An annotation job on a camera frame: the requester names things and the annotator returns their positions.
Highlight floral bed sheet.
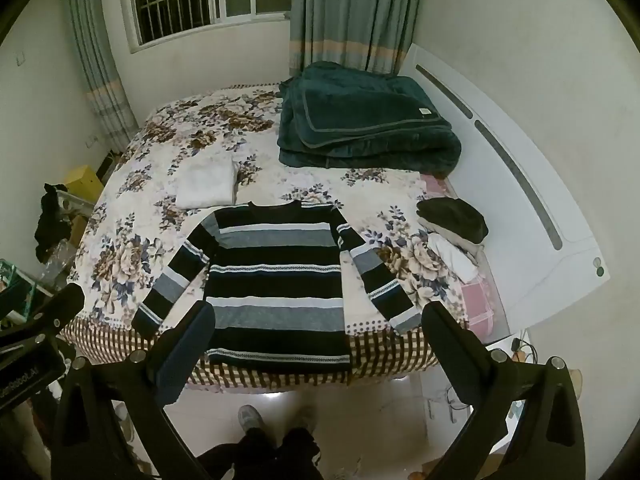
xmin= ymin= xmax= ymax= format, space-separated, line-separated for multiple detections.
xmin=65 ymin=82 xmax=471 ymax=335

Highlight person's black trousers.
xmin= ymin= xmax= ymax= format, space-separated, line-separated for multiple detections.
xmin=197 ymin=425 xmax=326 ymax=480

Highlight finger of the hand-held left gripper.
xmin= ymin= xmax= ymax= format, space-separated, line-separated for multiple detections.
xmin=0 ymin=282 xmax=86 ymax=347

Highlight yellow box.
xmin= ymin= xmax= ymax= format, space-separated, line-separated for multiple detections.
xmin=65 ymin=165 xmax=106 ymax=201

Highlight brown checked bed skirt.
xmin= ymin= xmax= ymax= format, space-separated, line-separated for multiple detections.
xmin=60 ymin=317 xmax=441 ymax=391

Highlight dark olive folded cloth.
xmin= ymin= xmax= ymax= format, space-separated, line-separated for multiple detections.
xmin=416 ymin=197 xmax=490 ymax=246

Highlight person's grey shoe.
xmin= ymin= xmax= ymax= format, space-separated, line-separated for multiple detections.
xmin=237 ymin=405 xmax=266 ymax=433

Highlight grey striped curtain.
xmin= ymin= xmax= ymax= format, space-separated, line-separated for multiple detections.
xmin=65 ymin=0 xmax=138 ymax=153
xmin=289 ymin=0 xmax=426 ymax=76

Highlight pink checked sheet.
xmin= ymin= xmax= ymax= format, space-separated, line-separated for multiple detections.
xmin=420 ymin=172 xmax=511 ymax=343

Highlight black hanging cloth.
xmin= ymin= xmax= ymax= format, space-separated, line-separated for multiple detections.
xmin=34 ymin=182 xmax=76 ymax=263

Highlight white headboard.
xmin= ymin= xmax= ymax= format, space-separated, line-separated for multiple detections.
xmin=400 ymin=42 xmax=611 ymax=342

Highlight green storage crate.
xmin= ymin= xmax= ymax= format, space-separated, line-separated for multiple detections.
xmin=0 ymin=259 xmax=37 ymax=321

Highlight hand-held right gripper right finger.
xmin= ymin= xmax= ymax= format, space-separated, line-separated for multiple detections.
xmin=421 ymin=301 xmax=587 ymax=480

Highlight white folded cloth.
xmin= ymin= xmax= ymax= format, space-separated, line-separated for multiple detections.
xmin=175 ymin=152 xmax=241 ymax=211

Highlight dark green folded blanket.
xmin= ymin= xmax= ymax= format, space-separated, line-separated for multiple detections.
xmin=277 ymin=60 xmax=463 ymax=178

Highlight window with metal grille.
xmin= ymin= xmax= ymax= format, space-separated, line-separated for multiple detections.
xmin=117 ymin=0 xmax=293 ymax=53

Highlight white crumpled cloth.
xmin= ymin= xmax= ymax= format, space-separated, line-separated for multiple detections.
xmin=427 ymin=232 xmax=483 ymax=283

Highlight black grey white striped sweater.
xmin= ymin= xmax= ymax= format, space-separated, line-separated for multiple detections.
xmin=131 ymin=200 xmax=423 ymax=373

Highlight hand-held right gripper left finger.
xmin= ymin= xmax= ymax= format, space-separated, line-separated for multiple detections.
xmin=50 ymin=301 xmax=217 ymax=480

